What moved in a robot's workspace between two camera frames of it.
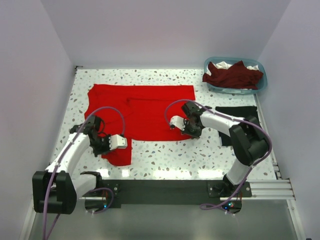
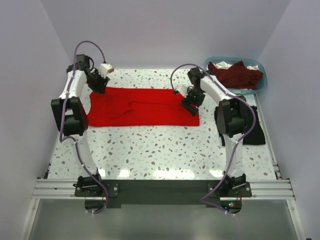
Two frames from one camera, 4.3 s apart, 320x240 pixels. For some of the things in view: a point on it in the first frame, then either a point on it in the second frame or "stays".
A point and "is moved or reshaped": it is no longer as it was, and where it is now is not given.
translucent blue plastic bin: (262, 83) stays
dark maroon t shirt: (237, 76) stays
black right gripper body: (194, 131) -> (195, 97)
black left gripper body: (101, 145) -> (96, 82)
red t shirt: (141, 112) is moved or reshaped
